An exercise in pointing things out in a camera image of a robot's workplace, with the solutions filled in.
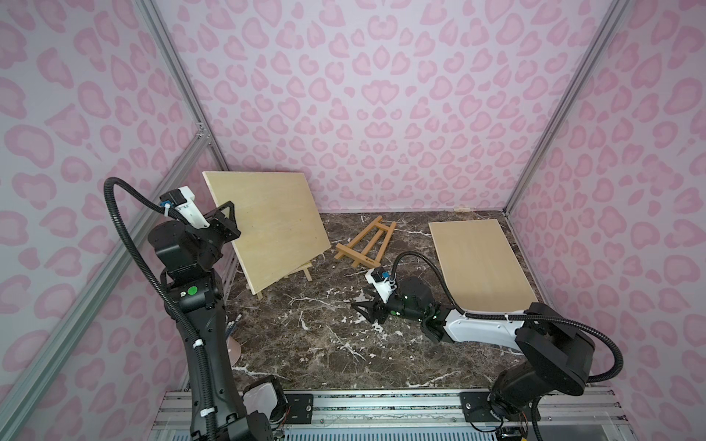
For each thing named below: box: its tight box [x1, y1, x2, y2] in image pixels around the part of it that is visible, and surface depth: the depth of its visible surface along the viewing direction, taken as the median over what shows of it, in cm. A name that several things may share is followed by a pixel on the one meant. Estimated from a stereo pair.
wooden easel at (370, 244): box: [333, 214, 398, 270], surface depth 112 cm
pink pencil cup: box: [226, 335, 241, 367], surface depth 86 cm
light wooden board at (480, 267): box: [428, 218, 539, 312], surface depth 106 cm
